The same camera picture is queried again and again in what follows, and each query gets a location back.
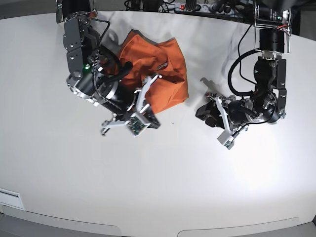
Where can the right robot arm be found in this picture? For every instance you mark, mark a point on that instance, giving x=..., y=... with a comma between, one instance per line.
x=96, y=72

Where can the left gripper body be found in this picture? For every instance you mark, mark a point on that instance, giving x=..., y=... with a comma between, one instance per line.
x=240, y=113

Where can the orange T-shirt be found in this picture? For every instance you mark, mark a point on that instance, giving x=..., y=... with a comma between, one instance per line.
x=149, y=58

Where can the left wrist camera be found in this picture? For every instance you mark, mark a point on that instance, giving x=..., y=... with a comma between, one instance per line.
x=226, y=139

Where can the white label sticker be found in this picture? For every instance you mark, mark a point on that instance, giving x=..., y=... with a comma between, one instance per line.
x=11, y=199

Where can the power strip with red switch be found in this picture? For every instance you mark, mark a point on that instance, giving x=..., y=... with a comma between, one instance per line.
x=207, y=8

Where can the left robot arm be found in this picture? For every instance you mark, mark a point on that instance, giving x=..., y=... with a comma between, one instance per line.
x=266, y=102

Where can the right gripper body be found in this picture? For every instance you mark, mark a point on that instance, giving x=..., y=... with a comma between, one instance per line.
x=121, y=102

